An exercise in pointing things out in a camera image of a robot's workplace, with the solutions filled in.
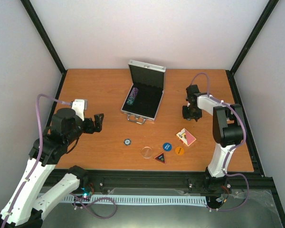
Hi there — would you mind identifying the aluminium poker case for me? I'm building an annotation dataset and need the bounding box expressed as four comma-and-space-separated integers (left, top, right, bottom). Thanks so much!
121, 60, 166, 124

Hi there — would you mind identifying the blue white poker chip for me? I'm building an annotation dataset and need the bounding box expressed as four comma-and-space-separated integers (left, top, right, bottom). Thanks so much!
124, 138, 132, 146

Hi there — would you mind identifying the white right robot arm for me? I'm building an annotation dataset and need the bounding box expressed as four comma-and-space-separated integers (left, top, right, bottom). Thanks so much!
182, 85, 247, 178

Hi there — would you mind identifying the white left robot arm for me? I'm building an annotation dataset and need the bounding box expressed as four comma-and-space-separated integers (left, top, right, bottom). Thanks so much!
0, 99, 104, 228

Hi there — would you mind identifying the pink playing card deck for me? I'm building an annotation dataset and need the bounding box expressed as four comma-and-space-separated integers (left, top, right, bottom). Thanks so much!
176, 128, 196, 147

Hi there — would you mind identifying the orange round token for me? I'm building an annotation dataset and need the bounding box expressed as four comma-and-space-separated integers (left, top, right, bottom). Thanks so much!
175, 146, 185, 156

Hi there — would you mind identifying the blue round token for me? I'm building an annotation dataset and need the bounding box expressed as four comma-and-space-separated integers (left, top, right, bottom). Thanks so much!
162, 142, 172, 152

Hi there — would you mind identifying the black red triangle token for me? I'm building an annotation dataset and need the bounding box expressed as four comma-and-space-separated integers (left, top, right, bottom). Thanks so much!
153, 152, 166, 164

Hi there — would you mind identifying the clear round disc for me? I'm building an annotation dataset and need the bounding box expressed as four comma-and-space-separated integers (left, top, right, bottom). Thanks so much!
141, 146, 153, 159

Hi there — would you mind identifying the purple poker chip stack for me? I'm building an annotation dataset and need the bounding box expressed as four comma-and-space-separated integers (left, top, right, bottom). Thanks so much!
126, 87, 139, 105

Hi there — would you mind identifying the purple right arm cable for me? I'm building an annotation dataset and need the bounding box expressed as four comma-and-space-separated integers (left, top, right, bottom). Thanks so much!
189, 72, 250, 212

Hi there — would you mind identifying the black aluminium frame rail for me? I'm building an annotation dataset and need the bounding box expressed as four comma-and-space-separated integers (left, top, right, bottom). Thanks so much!
36, 169, 276, 193

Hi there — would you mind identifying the white cable duct strip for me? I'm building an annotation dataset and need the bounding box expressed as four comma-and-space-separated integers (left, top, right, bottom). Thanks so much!
77, 194, 207, 207

